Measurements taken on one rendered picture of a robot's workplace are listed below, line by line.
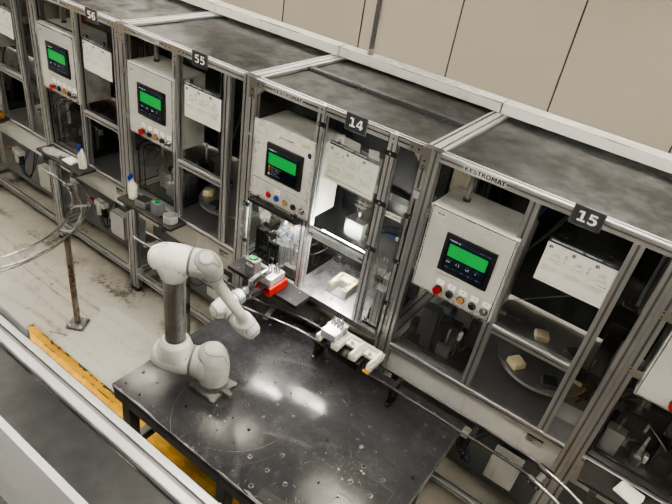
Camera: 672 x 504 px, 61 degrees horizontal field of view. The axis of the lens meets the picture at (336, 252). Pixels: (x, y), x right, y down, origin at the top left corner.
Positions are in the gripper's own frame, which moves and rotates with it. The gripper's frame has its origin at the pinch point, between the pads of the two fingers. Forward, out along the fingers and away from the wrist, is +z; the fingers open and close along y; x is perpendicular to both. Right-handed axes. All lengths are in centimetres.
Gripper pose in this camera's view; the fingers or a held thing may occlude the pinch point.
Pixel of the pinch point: (266, 279)
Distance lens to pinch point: 330.3
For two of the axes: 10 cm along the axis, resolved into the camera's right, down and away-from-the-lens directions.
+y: 1.6, -8.0, -5.8
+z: 5.9, -3.9, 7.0
